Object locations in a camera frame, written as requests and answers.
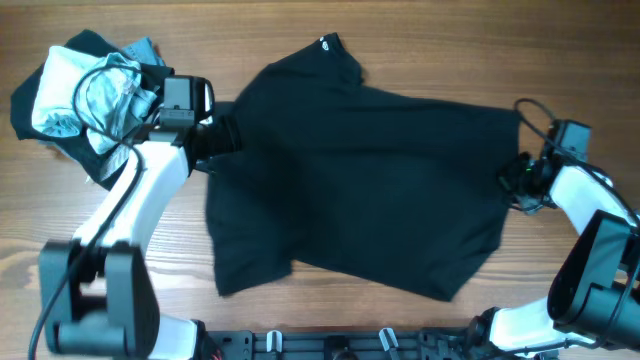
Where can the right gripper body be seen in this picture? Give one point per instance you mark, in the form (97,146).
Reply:
(515,176)

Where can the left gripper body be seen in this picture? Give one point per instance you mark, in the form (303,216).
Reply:
(222,136)

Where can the dark teal t-shirt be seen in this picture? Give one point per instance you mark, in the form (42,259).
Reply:
(322,169)

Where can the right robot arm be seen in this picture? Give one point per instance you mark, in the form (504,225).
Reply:
(593,301)

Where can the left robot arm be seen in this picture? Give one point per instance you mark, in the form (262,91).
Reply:
(97,296)

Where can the grey blue garment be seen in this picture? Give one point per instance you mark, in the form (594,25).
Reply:
(143,51)

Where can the black garment in pile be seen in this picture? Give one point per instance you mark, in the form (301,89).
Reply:
(103,169)

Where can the light blue garment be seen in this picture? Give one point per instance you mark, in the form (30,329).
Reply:
(77,88)

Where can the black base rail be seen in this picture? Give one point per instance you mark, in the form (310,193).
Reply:
(384,344)

